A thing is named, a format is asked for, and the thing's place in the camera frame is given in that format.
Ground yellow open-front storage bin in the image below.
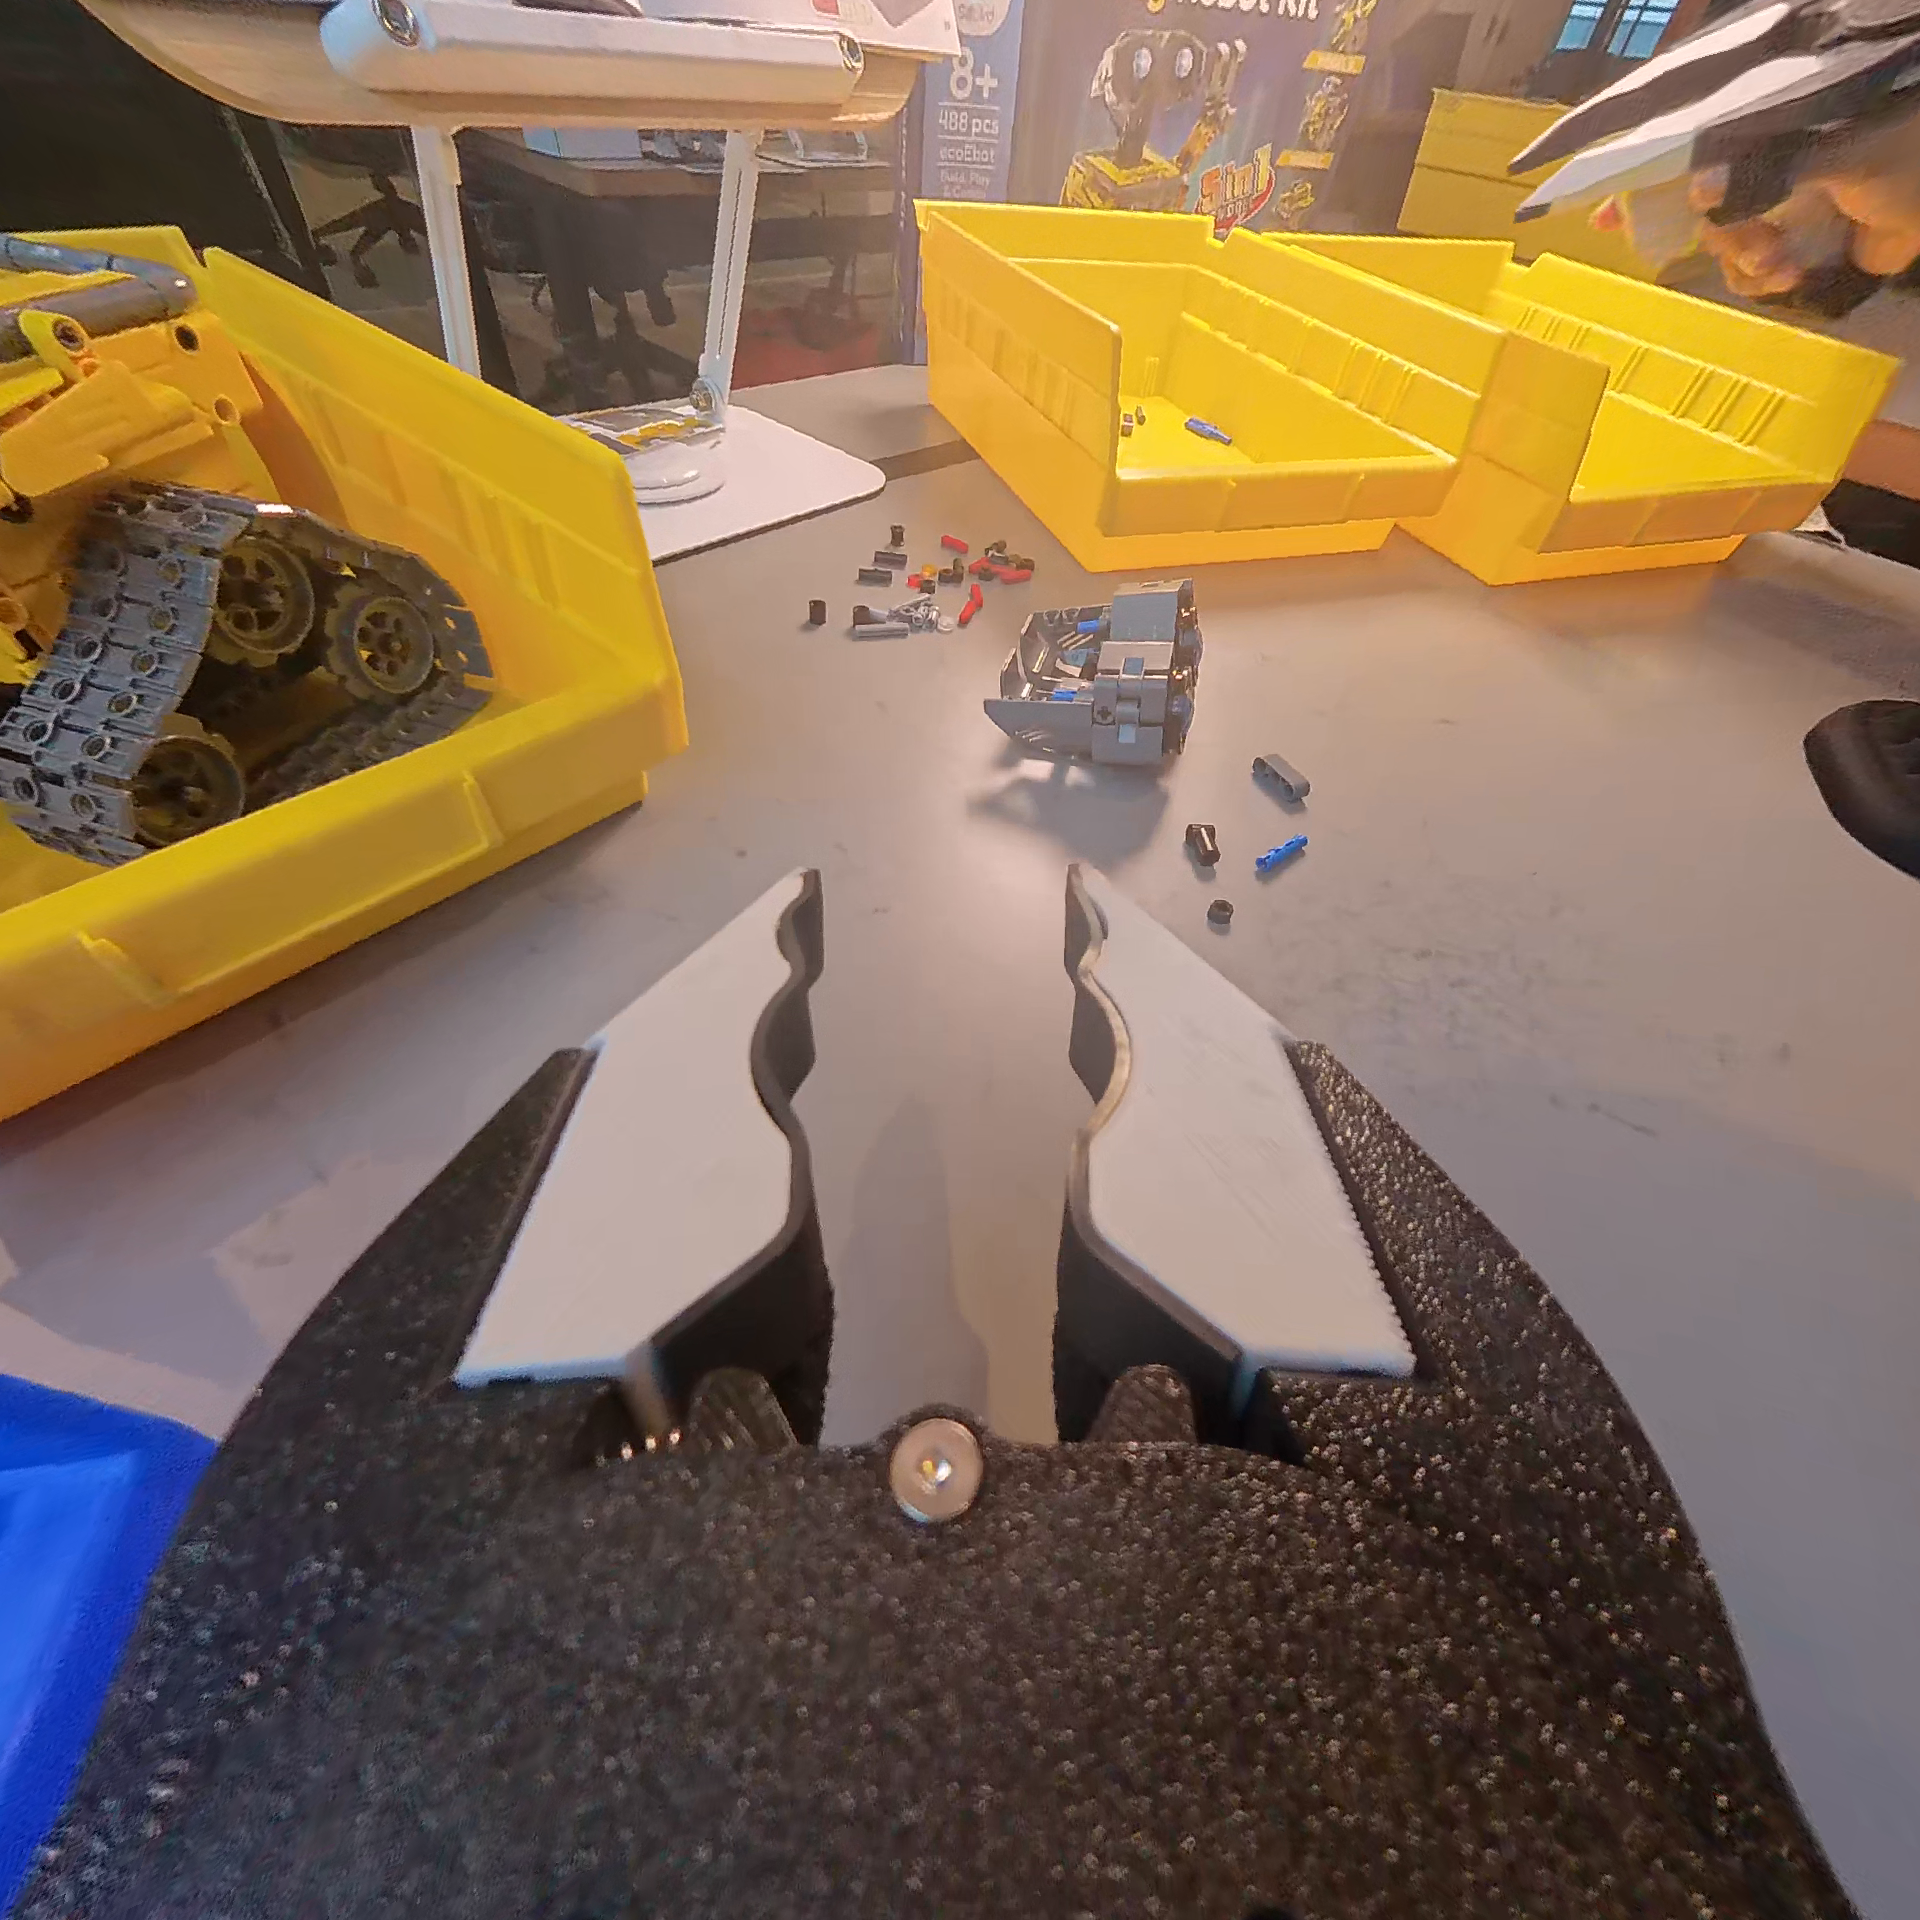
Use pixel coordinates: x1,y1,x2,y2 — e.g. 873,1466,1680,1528
914,198,1610,575

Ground grey toy brick engine assembly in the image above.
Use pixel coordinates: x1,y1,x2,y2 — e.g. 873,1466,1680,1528
1035,578,1204,697

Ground grey desk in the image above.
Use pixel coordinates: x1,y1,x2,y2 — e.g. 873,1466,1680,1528
0,354,1920,1920

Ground pile of small brick parts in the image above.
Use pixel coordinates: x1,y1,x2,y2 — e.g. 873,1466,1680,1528
808,523,1040,644

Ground white rounded flat plate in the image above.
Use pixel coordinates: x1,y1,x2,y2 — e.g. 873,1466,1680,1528
628,409,889,564

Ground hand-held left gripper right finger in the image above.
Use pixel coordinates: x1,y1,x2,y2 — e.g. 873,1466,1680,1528
1056,867,1421,1447

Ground red storage crate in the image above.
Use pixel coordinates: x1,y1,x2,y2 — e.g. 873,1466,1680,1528
734,290,920,390

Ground plain yellow storage bin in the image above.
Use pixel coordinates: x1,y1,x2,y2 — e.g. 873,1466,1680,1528
1402,89,1651,274

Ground blue storage bin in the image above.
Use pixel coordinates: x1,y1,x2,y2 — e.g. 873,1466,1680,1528
0,1368,218,1877

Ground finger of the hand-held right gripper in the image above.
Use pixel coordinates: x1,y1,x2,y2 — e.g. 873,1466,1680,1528
1505,3,1894,178
1511,131,1708,229

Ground person's right forearm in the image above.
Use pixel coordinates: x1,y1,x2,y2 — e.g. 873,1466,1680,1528
1821,428,1920,564

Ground yellow black sticker sheet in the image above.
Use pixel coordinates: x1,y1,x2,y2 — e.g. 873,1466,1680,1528
569,405,737,454

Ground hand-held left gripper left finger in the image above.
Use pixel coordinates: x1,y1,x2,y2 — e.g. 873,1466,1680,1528
453,868,834,1450

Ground person's right hand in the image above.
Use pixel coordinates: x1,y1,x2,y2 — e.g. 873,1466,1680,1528
1696,150,1920,315

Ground yellow ribbed storage bin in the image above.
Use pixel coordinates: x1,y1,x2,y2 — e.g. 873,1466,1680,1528
1268,229,1905,592

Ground open instruction booklet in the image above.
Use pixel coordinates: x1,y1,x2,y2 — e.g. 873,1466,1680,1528
503,0,965,64

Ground white wooden book stand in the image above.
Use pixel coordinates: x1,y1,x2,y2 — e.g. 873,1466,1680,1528
74,0,920,498

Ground yellow storage bin with ledge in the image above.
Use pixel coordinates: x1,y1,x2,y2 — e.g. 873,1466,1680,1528
0,225,690,1124

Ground blue robot kit box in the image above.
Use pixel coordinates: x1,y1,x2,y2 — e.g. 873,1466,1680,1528
919,0,1421,229

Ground grey toy brick wing assembly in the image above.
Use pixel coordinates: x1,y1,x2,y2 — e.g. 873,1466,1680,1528
987,661,1202,775

